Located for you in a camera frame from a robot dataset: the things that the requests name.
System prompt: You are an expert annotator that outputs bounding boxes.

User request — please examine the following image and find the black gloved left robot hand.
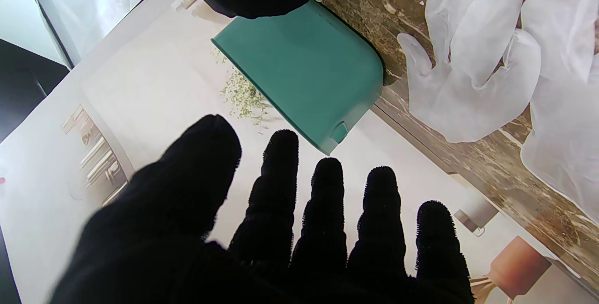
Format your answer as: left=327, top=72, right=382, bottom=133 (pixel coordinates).
left=49, top=115, right=475, bottom=304

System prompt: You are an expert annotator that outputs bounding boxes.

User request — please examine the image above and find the green plastic basket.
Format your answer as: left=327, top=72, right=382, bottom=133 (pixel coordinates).
left=211, top=0, right=385, bottom=156

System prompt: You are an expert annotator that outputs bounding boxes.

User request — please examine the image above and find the printed kitchen scene backdrop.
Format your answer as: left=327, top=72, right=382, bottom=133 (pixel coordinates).
left=0, top=0, right=599, bottom=304

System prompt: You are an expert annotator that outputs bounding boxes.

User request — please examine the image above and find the translucent white plastic sheet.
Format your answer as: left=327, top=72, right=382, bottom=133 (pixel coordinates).
left=16, top=0, right=170, bottom=69

